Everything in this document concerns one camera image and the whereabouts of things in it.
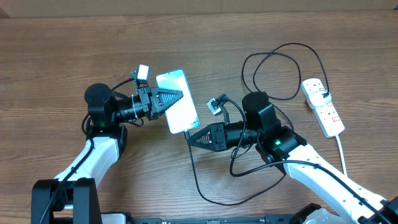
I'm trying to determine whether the white charger adapter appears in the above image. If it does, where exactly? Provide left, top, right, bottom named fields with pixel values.
left=301, top=78, right=331, bottom=109

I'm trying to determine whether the white power strip cord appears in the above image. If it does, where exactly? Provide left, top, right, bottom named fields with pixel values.
left=335, top=135, right=348, bottom=177

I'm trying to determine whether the black USB charging cable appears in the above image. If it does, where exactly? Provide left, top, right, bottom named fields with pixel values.
left=183, top=42, right=331, bottom=207

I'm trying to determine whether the white power strip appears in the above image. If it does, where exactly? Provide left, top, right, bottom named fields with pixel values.
left=313, top=102, right=345, bottom=138

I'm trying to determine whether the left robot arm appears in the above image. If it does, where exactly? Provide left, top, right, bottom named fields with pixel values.
left=30, top=83, right=183, bottom=223

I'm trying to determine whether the Samsung Galaxy smartphone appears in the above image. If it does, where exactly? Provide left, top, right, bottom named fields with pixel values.
left=155, top=68, right=200, bottom=134

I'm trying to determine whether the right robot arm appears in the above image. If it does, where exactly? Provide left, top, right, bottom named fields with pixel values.
left=185, top=91, right=397, bottom=223

